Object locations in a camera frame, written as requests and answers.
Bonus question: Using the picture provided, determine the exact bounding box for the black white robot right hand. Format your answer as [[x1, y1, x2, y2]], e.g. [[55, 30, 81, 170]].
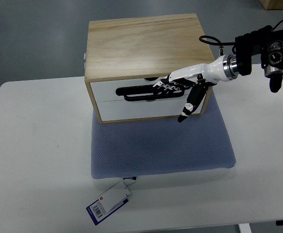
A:
[[153, 55, 238, 123]]

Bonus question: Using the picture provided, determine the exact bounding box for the white drawer black handle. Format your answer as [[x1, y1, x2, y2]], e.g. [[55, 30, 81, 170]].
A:
[[87, 76, 214, 102]]

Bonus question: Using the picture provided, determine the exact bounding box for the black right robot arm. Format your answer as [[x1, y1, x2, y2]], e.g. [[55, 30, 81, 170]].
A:
[[234, 25, 283, 93]]

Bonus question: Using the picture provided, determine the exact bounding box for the wooden drawer cabinet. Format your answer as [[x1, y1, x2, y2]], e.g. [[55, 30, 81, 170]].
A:
[[84, 14, 214, 123]]

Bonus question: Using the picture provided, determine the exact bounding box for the white lower drawer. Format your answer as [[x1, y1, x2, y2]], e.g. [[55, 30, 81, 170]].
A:
[[95, 92, 207, 122]]

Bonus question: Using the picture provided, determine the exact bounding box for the blue mesh cushion mat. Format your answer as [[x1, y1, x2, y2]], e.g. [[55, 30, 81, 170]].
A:
[[91, 94, 236, 179]]

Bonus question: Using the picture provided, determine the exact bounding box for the cardboard box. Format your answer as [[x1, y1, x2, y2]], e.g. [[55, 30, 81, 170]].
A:
[[259, 0, 283, 10]]

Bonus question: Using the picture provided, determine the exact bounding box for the white and blue product tag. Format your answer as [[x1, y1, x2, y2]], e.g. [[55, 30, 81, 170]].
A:
[[86, 177, 137, 226]]

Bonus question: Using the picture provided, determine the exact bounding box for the white table leg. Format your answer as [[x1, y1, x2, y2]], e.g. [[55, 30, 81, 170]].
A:
[[238, 223, 252, 233]]

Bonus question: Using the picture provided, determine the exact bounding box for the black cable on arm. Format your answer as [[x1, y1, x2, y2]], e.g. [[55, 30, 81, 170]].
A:
[[198, 19, 283, 57]]

